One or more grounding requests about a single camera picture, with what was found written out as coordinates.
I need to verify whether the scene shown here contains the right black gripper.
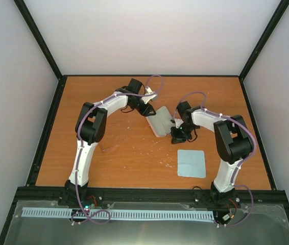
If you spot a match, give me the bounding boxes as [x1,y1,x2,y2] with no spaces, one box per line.
[170,122,197,144]

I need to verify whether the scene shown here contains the pink glasses case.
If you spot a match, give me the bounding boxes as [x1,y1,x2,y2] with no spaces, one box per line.
[146,106,175,137]

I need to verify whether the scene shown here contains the light blue cleaning cloth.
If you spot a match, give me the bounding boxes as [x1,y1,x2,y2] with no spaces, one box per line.
[177,150,206,179]

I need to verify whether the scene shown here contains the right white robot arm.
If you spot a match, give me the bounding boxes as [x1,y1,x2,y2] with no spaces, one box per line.
[171,101,257,207]

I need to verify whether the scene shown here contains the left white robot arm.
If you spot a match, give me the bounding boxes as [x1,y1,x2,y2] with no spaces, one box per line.
[65,78,163,206]

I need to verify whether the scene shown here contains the transparent brown sunglasses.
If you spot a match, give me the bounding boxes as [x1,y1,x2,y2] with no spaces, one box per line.
[99,120,129,153]

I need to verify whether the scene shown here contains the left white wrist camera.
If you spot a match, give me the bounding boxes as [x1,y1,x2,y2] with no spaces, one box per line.
[142,86,158,104]

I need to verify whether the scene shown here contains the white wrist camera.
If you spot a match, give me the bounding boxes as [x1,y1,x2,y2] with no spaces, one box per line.
[142,86,158,104]
[171,118,184,129]

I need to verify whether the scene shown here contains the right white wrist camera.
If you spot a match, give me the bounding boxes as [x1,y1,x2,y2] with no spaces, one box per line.
[171,118,184,129]

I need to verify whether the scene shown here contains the black aluminium frame rail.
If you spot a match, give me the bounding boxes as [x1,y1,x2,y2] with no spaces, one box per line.
[14,186,287,208]

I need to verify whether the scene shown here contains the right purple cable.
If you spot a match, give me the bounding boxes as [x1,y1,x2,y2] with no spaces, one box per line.
[173,91,258,228]

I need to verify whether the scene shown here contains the purple cable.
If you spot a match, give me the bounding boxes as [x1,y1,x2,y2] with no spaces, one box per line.
[70,74,165,226]
[173,91,258,228]

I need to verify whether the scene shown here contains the metal base plate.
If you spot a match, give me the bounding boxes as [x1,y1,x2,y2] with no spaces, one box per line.
[4,201,289,244]

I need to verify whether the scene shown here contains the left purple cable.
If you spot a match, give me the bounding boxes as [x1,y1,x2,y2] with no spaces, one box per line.
[70,74,165,226]

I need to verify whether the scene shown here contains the slotted grey cable duct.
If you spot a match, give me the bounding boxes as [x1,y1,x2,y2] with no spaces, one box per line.
[20,207,214,222]

